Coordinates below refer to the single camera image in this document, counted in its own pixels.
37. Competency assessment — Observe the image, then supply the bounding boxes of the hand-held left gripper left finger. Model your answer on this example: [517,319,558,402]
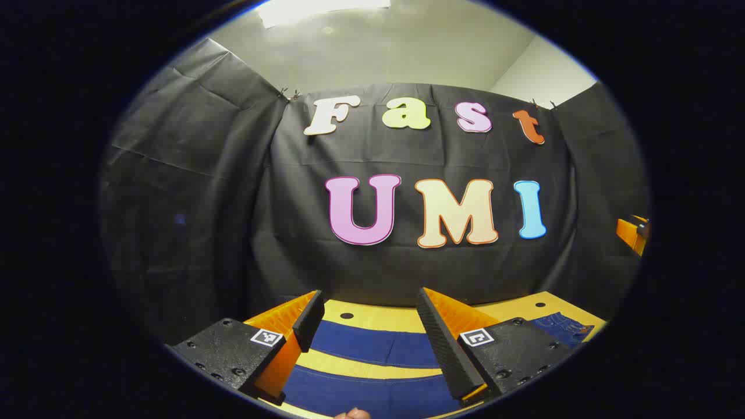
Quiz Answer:
[168,289,327,406]

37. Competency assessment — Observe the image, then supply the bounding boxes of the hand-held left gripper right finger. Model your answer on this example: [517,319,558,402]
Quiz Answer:
[417,286,576,407]

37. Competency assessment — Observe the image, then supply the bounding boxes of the blue jeans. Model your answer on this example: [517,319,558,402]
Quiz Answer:
[282,311,595,418]

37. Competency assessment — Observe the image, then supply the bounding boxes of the black backdrop cloth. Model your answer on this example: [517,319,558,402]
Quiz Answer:
[99,38,651,344]

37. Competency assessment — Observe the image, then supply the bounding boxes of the ceiling light panel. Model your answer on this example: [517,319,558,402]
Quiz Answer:
[256,0,392,30]

